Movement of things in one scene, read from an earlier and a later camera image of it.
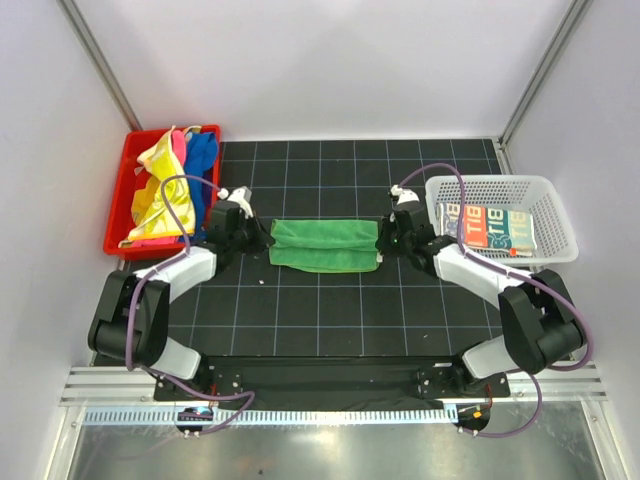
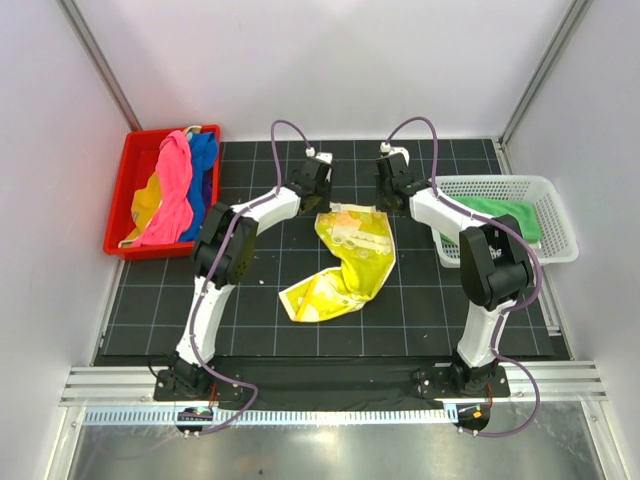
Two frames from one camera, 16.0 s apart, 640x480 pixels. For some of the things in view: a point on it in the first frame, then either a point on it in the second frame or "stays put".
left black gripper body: (238, 239) -> (324, 198)
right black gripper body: (407, 242) -> (382, 201)
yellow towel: (151, 217) -> (362, 236)
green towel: (324, 245) -> (529, 225)
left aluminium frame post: (76, 21) stays put
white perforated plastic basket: (556, 237) stays put
